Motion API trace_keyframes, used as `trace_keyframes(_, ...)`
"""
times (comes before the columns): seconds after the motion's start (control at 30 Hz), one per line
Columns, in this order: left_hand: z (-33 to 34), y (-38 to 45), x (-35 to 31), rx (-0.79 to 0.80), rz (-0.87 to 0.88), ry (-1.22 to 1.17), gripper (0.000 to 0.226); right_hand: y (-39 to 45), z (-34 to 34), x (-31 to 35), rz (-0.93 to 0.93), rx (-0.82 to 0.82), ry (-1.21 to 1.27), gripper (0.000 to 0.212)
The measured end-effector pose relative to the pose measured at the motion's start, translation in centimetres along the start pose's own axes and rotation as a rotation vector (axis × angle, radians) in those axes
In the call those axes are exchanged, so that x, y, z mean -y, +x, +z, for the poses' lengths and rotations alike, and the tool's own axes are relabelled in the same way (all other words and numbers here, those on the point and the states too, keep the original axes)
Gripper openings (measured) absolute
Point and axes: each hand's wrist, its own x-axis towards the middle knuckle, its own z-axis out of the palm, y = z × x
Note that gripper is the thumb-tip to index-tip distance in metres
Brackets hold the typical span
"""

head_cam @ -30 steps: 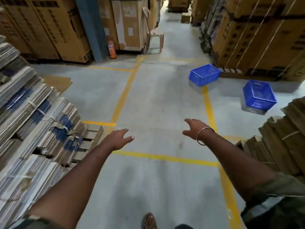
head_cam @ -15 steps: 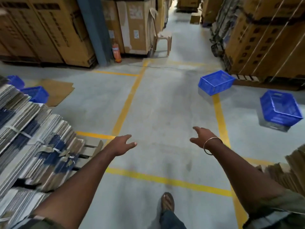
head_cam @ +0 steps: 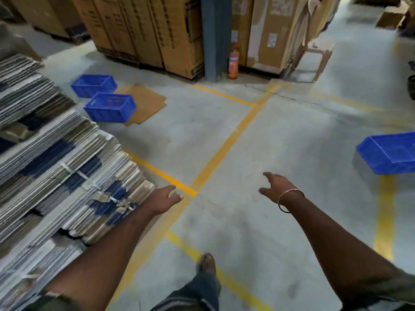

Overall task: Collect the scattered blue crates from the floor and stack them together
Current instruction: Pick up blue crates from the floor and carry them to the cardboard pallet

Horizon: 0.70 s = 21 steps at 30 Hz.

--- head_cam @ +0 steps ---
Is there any person's left hand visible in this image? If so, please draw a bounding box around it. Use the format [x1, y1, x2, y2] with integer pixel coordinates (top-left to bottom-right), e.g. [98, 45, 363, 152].
[145, 185, 184, 216]

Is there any person's right hand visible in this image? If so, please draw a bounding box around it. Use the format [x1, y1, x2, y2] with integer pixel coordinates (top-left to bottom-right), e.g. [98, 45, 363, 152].
[258, 172, 300, 204]

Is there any person's right forearm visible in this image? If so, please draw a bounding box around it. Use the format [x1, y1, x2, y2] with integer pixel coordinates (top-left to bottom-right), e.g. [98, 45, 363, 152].
[284, 191, 409, 303]

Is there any person's left forearm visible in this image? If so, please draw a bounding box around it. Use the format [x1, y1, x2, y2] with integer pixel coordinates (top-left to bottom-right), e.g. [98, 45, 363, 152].
[45, 204, 156, 311]

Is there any thin metal bangle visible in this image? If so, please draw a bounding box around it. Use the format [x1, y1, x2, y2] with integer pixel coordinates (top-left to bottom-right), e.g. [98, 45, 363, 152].
[278, 189, 305, 214]

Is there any person's brown shoe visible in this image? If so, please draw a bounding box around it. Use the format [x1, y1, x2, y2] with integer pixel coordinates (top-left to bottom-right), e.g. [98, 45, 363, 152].
[196, 253, 217, 276]

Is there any person's leg in jeans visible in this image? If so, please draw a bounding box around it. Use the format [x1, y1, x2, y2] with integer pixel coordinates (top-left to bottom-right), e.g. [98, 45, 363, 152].
[150, 272, 222, 311]

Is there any flat brown cardboard sheet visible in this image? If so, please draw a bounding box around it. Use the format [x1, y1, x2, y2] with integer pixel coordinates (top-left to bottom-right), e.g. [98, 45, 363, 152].
[115, 84, 167, 127]

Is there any blue plastic crate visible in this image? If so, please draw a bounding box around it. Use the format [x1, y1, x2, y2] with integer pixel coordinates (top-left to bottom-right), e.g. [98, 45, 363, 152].
[71, 74, 118, 98]
[356, 132, 415, 175]
[84, 92, 137, 123]

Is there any stack of flattened cardboard cartons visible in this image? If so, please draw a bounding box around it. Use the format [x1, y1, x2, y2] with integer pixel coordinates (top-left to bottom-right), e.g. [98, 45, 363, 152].
[0, 54, 155, 311]

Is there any red fire extinguisher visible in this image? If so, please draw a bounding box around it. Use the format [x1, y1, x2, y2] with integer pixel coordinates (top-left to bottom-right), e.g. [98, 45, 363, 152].
[228, 42, 240, 80]

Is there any beige plastic stool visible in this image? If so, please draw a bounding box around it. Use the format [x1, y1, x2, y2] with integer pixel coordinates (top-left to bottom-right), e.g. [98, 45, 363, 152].
[289, 0, 336, 82]

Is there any large taped cardboard box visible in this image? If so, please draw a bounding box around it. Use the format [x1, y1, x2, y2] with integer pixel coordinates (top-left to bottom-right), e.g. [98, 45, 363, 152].
[246, 0, 312, 75]

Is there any grey steel column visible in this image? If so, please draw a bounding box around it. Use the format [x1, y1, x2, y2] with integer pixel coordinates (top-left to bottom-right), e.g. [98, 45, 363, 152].
[200, 0, 233, 82]

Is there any row of tall cardboard boxes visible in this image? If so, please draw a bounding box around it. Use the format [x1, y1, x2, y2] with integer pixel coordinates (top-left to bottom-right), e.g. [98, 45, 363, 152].
[70, 0, 205, 80]

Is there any small brown cardboard box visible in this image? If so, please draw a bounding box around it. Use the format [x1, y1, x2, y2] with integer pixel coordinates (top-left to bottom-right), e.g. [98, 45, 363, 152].
[376, 0, 410, 30]

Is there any tall cardboard box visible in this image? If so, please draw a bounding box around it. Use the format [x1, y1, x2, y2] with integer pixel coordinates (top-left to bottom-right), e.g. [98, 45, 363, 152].
[6, 0, 85, 39]

